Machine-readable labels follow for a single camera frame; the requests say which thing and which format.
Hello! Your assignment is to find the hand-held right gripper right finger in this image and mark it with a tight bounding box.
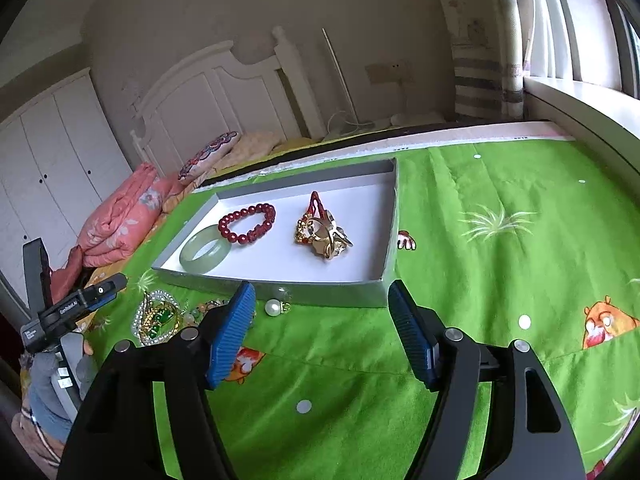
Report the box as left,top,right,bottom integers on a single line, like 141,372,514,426
387,280,586,480

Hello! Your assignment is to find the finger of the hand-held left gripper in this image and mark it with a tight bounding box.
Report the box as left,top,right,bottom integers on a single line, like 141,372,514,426
80,273,129,312

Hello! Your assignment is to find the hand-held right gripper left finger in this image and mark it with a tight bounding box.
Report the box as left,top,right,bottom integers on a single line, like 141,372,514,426
55,280,258,480

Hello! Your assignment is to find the rhinestone necklace with green gems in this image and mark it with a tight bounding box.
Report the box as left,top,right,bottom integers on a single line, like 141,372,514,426
131,289,188,347

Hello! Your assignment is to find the grey shallow tray box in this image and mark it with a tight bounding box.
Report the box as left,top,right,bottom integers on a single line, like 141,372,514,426
151,157,400,308

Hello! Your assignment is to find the person's left hand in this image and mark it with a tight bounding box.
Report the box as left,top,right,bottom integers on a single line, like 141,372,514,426
30,332,99,411

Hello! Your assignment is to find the red cloth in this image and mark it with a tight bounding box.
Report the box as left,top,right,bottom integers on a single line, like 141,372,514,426
50,245,96,303

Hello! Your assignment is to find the pink floral quilt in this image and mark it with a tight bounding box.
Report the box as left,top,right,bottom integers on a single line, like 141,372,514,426
77,162,186,268

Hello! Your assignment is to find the pale green jade bangle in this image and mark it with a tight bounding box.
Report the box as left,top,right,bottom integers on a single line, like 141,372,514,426
179,225,232,276

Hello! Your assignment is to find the green printed cloth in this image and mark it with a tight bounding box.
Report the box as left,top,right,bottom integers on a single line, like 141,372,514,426
75,121,640,480

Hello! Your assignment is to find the white wardrobe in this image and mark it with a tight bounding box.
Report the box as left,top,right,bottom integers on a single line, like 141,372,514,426
0,67,133,271

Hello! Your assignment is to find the colourful patterned pillow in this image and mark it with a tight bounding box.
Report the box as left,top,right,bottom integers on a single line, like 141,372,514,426
177,131,241,183

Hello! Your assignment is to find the beige pillow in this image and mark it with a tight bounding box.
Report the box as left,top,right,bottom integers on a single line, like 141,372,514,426
220,131,281,171

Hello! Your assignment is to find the yellow printed bedsheet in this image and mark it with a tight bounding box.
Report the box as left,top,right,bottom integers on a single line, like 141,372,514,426
270,135,323,155

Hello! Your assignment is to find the white headboard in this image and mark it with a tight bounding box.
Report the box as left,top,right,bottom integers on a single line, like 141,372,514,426
130,27,326,166

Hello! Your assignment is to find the white rod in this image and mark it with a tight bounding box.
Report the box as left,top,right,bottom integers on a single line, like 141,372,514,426
321,28,357,128

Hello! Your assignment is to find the striped printed curtain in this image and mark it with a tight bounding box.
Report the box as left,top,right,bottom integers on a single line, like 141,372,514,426
432,0,531,121

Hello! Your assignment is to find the white window sill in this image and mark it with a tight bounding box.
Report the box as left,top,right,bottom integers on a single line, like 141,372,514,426
522,77,640,171

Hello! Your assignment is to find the pale bead bracelet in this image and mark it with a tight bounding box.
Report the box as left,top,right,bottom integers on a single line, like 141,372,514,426
182,299,232,328

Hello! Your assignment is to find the red bead bracelet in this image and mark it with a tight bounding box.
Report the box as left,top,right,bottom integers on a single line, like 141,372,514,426
217,202,277,247

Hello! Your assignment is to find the red cord bracelet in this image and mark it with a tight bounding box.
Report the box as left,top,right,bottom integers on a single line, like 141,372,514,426
306,190,337,223

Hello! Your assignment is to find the white cable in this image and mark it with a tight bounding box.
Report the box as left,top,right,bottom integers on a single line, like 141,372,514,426
325,110,376,133

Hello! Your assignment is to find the wall socket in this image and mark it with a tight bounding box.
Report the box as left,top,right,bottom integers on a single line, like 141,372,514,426
365,60,413,86

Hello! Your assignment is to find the dark window frame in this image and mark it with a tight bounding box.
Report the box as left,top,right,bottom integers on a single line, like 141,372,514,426
597,0,640,101

